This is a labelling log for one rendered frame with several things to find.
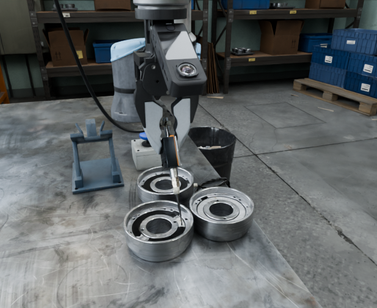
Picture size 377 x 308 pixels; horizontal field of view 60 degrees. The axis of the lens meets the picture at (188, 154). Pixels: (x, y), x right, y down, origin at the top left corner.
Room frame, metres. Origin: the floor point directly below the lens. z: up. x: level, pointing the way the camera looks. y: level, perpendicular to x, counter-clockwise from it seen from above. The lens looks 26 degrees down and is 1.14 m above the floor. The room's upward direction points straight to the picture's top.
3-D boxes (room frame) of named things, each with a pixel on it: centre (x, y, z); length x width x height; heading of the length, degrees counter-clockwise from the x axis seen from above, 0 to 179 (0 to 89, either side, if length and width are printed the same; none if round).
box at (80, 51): (3.89, 1.36, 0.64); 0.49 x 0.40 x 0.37; 112
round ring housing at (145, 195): (0.53, 0.04, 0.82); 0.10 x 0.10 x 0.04
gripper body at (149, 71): (0.50, 0.04, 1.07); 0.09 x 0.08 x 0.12; 17
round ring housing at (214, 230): (0.45, -0.05, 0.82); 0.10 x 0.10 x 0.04
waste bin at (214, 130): (1.72, -0.10, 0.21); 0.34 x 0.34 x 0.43
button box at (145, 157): (0.68, 0.09, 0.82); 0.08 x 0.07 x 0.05; 17
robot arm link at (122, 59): (1.01, 0.17, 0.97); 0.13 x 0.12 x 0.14; 90
